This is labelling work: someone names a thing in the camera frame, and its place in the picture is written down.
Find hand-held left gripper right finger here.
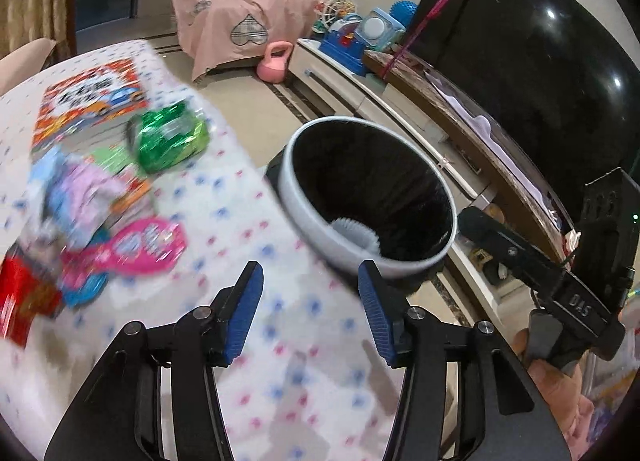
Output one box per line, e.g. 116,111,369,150
357,260,573,461

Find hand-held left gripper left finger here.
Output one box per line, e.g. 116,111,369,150
44,261,265,461

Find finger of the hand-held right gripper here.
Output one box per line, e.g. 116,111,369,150
457,206,566,294

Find white trash bin black liner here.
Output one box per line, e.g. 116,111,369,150
265,116,458,292

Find cyan plastic wrapper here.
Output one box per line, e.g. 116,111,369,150
62,268,111,309

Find person's right hand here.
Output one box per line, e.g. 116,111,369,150
514,330,586,444

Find white floral tablecloth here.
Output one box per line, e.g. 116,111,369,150
0,38,416,461

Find magenta candy wrapper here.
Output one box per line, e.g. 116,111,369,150
60,216,188,287

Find black flat-screen television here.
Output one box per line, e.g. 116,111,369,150
400,0,640,262

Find crushed green drink can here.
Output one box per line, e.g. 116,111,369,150
125,100,211,174

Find pale pink and blue wrapper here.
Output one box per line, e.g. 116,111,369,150
30,146,126,252

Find small green wrapper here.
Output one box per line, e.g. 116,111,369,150
90,144,133,174

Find red foil packet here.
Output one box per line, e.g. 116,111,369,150
0,253,66,347

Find pink kettlebell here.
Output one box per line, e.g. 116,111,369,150
256,41,295,83

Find magenta stick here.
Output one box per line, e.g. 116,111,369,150
380,0,493,79

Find light blue cube toy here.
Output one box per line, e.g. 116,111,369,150
357,8,406,49

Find blue plastic toy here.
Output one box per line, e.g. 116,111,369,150
319,16,368,74

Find blue spiky ball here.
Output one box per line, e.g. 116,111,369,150
389,0,418,27

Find red children's picture book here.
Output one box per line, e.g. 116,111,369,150
31,57,150,149

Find beige sofa cushion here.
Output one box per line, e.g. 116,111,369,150
0,38,58,87

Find white wire ball toy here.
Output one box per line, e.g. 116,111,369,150
312,0,363,34

